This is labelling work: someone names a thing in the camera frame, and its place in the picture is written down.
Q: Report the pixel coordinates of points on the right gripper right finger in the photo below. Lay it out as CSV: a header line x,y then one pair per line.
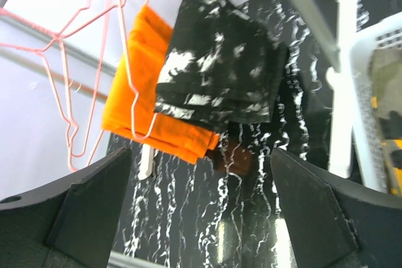
x,y
335,222

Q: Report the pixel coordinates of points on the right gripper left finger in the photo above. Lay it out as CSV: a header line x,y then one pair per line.
x,y
70,222

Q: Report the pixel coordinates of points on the orange trousers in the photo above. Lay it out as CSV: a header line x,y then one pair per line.
x,y
129,117

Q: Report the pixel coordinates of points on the black and white trousers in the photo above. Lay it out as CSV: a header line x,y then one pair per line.
x,y
221,66

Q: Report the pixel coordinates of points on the white plastic basket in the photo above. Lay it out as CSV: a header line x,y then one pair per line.
x,y
356,59

